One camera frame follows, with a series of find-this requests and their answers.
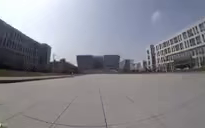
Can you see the dark block building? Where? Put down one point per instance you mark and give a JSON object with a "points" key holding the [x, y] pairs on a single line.
{"points": [[98, 62]]}

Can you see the group of pale buildings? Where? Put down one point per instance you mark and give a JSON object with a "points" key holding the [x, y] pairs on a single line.
{"points": [[131, 65]]}

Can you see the grey concrete slab plaza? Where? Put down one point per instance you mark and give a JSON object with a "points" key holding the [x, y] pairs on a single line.
{"points": [[123, 96]]}

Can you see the concrete kerb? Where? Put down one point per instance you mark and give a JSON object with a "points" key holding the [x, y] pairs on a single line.
{"points": [[30, 78]]}

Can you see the grass strip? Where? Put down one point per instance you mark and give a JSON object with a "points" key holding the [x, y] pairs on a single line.
{"points": [[20, 72]]}

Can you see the large white building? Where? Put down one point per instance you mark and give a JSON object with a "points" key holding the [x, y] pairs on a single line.
{"points": [[190, 46]]}

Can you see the long dark building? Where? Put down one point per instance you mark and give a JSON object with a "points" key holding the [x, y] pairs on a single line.
{"points": [[13, 50]]}

